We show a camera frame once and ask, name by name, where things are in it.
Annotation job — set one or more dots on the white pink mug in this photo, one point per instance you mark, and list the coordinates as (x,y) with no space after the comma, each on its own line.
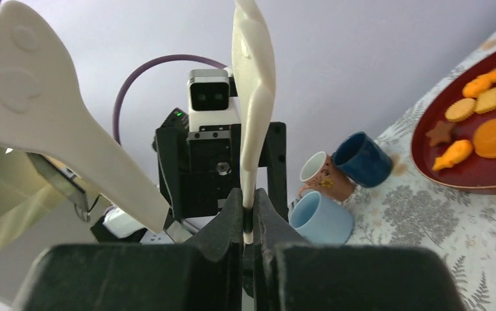
(319,173)

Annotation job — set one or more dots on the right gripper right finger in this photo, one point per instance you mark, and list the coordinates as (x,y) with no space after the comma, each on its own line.
(292,274)

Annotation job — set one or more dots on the square orange cracker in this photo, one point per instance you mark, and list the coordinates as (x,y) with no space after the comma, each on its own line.
(486,101)

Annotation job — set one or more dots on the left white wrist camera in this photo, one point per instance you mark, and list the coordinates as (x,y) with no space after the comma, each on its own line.
(210,102)

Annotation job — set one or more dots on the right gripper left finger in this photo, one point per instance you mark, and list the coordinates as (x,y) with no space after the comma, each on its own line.
(203,273)

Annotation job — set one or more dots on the round orange cracker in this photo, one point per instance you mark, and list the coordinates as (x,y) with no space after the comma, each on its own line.
(460,110)

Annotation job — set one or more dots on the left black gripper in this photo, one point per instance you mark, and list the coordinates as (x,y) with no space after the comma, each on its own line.
(197,170)

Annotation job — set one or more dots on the white cat-paw food tongs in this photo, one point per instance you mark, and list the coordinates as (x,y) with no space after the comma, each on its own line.
(42,110)

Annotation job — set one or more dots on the brown star cookie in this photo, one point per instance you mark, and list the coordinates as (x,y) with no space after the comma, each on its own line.
(441,133)

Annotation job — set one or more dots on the dark red round tray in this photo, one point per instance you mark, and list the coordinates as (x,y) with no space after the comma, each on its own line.
(475,174)

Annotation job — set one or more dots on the orange fish cookie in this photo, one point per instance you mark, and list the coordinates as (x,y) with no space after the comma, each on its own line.
(456,153)

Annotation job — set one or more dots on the floral tablecloth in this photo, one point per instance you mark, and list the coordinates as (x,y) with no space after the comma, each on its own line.
(410,210)

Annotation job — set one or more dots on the light blue mug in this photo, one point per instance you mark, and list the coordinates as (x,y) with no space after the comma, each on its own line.
(321,220)

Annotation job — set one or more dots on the dark blue mug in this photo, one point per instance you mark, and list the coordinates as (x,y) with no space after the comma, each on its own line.
(362,160)

